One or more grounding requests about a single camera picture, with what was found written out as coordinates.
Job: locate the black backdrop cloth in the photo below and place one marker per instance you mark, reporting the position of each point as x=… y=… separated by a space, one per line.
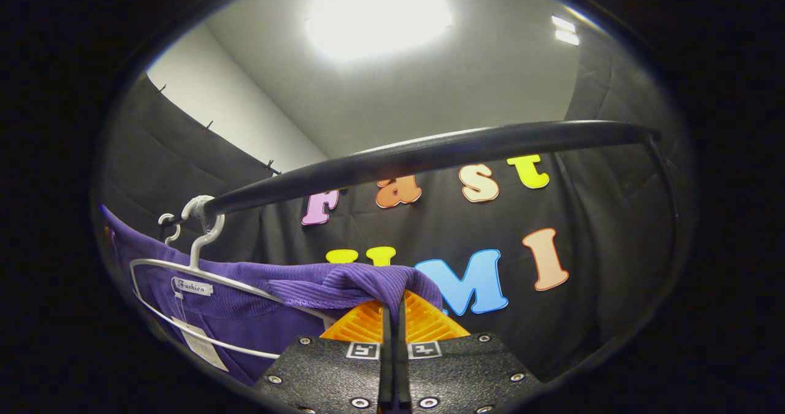
x=613 y=218

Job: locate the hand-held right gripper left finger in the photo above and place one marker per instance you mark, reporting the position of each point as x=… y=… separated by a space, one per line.
x=343 y=371

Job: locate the large ceiling light panel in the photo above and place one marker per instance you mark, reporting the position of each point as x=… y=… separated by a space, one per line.
x=380 y=18

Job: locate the white paper hang tag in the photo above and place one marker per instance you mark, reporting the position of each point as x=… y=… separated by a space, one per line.
x=205 y=349

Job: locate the white clothes hanger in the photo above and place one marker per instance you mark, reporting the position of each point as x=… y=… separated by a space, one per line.
x=178 y=227
x=195 y=257

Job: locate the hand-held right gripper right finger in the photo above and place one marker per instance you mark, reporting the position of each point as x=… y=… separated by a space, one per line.
x=454 y=371

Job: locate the black clothes rack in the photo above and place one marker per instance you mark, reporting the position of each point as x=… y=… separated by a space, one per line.
x=429 y=150

